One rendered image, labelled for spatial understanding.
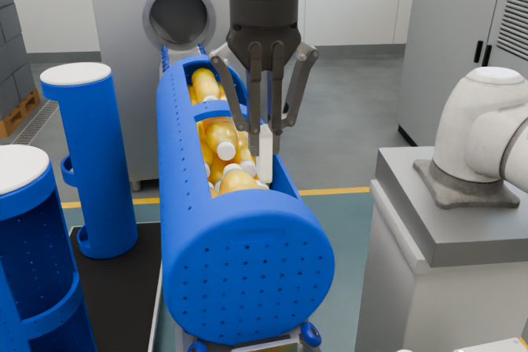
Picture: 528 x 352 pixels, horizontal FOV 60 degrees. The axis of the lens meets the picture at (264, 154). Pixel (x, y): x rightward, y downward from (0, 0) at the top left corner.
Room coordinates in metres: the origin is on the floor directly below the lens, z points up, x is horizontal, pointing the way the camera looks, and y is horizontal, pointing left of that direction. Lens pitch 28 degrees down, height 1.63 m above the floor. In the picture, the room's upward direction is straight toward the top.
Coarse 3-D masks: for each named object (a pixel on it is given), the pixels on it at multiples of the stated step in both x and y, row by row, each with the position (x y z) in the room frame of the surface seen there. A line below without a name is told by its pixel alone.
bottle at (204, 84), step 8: (200, 72) 1.33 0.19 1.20; (208, 72) 1.34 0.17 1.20; (192, 80) 1.33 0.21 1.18; (200, 80) 1.27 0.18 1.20; (208, 80) 1.26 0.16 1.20; (200, 88) 1.22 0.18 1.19; (208, 88) 1.21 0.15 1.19; (216, 88) 1.23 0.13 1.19; (200, 96) 1.20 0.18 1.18; (216, 96) 1.20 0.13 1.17
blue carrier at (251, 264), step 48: (240, 96) 1.43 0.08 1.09; (192, 144) 0.82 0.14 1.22; (192, 192) 0.65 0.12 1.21; (240, 192) 0.61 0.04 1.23; (288, 192) 0.86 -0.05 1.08; (192, 240) 0.54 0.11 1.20; (240, 240) 0.56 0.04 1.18; (288, 240) 0.57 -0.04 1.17; (192, 288) 0.54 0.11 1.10; (240, 288) 0.56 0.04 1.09; (288, 288) 0.57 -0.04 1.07; (240, 336) 0.56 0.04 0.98
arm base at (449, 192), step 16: (416, 160) 0.98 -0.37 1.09; (432, 160) 0.91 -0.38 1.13; (432, 176) 0.89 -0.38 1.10; (448, 176) 0.85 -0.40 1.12; (432, 192) 0.86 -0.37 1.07; (448, 192) 0.84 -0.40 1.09; (464, 192) 0.83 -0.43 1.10; (480, 192) 0.82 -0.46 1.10; (496, 192) 0.83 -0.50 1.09; (512, 192) 0.85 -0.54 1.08; (448, 208) 0.81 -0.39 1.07
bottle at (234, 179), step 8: (232, 168) 0.77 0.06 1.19; (224, 176) 0.74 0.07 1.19; (232, 176) 0.72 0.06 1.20; (240, 176) 0.72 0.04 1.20; (248, 176) 0.73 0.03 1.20; (224, 184) 0.71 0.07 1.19; (232, 184) 0.70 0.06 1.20; (240, 184) 0.69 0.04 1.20; (248, 184) 0.70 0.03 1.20; (256, 184) 0.72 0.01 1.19; (224, 192) 0.69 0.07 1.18
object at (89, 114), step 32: (64, 96) 1.72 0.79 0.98; (96, 96) 1.76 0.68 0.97; (64, 128) 1.72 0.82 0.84; (96, 128) 1.74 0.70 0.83; (64, 160) 1.85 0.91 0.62; (96, 160) 1.73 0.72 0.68; (96, 192) 1.72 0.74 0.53; (128, 192) 1.84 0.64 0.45; (96, 224) 1.72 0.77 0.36; (128, 224) 1.80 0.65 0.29; (96, 256) 1.72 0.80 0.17
